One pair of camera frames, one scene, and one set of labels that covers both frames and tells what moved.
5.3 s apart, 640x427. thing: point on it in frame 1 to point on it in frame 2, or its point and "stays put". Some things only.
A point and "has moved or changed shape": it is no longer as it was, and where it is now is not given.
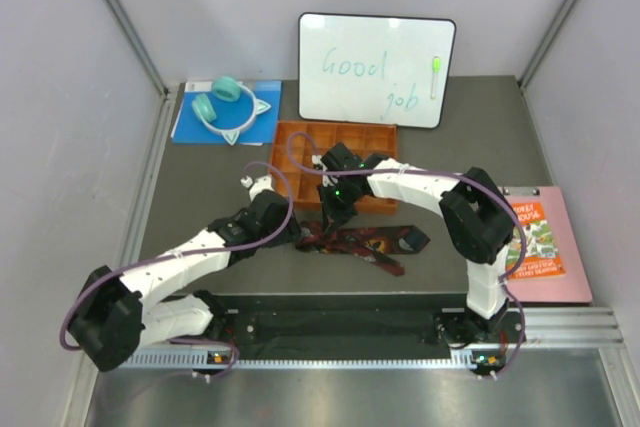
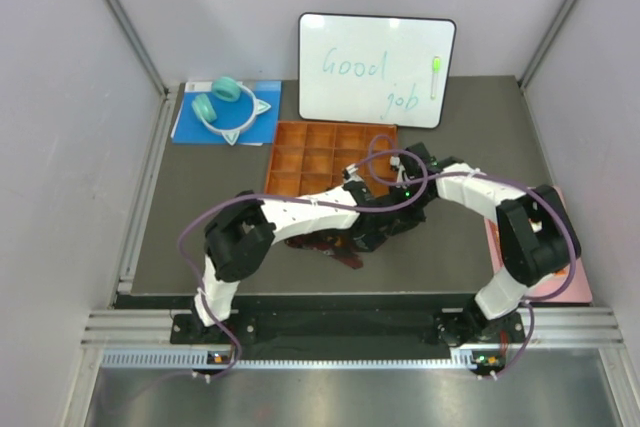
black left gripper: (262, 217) to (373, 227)
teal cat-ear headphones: (227, 89) stays put
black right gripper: (333, 217) to (419, 218)
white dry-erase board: (373, 69) stays put
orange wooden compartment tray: (295, 143) stays put
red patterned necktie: (377, 242) has moved or changed shape
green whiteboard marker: (436, 69) stays put
